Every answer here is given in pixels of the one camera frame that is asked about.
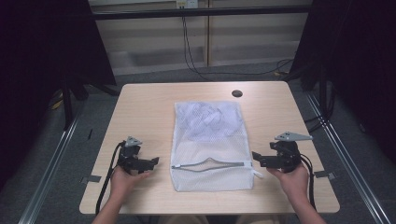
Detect metal floor rail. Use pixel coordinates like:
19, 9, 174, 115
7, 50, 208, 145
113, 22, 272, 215
305, 92, 391, 224
18, 113, 82, 224

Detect person's legs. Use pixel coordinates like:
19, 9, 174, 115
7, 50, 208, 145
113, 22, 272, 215
154, 214, 281, 224

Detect grey tape strip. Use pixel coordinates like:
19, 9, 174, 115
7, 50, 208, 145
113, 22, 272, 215
313, 170, 337, 181
79, 175, 103, 184

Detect black hanging wall cable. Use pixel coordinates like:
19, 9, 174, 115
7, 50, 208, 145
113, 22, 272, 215
181, 16, 294, 83

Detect white mesh laundry bag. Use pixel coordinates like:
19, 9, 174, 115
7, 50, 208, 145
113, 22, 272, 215
170, 100, 264, 192

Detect black metal stand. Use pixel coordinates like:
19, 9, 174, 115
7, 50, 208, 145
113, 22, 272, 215
317, 69, 336, 125
59, 73, 92, 133

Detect black curtain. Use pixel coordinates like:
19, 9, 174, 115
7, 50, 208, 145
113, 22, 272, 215
0, 0, 118, 190
289, 0, 396, 164

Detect white garment in bag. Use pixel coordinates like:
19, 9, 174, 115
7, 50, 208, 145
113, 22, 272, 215
178, 102, 245, 142

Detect person's left hand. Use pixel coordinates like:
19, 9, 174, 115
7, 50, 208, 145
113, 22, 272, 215
109, 166, 150, 201

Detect black horizontal bar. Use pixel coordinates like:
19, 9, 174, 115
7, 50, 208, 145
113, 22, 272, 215
89, 5, 313, 21

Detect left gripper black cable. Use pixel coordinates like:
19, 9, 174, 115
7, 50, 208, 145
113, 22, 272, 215
94, 141, 126, 216

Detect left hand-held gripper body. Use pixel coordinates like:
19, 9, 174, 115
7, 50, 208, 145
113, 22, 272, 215
116, 135, 145, 175

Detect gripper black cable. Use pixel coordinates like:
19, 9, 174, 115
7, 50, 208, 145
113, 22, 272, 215
94, 141, 126, 216
300, 153, 318, 211

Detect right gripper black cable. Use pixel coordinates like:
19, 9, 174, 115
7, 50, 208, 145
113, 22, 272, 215
300, 153, 318, 211

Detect person's right hand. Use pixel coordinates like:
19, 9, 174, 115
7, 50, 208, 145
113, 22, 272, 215
266, 163, 310, 203

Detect black floor cables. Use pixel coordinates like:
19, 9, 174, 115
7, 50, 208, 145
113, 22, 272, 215
304, 90, 335, 134

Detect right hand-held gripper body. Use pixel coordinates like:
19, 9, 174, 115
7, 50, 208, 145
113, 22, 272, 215
269, 131, 314, 174

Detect wall power outlet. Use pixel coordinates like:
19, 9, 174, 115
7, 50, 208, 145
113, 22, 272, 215
175, 0, 200, 9

